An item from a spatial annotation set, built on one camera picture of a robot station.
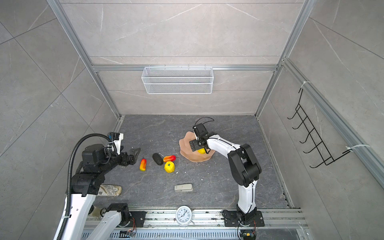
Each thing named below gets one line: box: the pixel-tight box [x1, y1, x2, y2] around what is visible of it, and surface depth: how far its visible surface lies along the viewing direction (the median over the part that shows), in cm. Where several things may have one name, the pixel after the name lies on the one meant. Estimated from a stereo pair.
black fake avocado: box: [152, 153, 164, 166], surface depth 94 cm
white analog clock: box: [176, 205, 192, 227], surface depth 73 cm
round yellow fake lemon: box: [164, 161, 176, 173], surface depth 88 cm
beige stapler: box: [174, 184, 193, 192], surface depth 83 cm
